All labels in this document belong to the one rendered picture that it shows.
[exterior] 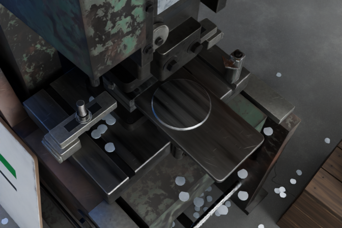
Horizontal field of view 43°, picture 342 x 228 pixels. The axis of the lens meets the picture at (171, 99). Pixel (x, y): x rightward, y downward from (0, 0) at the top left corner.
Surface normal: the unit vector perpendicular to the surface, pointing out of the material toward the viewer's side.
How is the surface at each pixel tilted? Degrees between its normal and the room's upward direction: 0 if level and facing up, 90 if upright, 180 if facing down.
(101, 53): 90
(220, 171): 0
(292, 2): 0
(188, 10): 90
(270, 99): 0
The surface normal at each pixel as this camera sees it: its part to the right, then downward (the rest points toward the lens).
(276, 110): 0.04, -0.53
